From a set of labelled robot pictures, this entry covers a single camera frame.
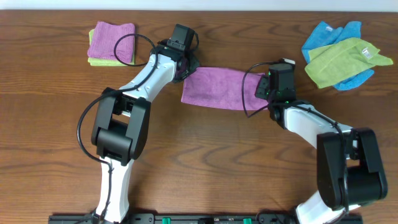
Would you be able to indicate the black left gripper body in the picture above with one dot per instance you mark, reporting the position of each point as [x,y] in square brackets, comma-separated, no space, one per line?
[189,66]

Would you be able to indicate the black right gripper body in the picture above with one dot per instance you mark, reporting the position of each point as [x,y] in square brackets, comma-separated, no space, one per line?
[262,88]

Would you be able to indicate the purple cloth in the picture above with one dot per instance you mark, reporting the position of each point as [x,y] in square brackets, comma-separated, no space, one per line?
[222,88]
[112,41]

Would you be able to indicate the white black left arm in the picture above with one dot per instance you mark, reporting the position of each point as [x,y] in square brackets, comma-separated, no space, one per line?
[122,124]

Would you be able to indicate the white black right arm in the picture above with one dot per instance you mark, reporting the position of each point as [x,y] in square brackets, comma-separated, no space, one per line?
[350,172]

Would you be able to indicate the blue cloth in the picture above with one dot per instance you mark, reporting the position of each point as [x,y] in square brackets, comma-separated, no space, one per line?
[324,35]

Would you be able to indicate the folded purple cloth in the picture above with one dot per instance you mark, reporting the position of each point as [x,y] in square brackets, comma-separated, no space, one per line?
[112,41]

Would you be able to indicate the folded green cloth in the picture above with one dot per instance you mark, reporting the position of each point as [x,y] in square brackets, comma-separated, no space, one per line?
[105,62]

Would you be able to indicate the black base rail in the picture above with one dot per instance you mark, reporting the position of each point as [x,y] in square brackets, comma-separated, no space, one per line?
[149,218]

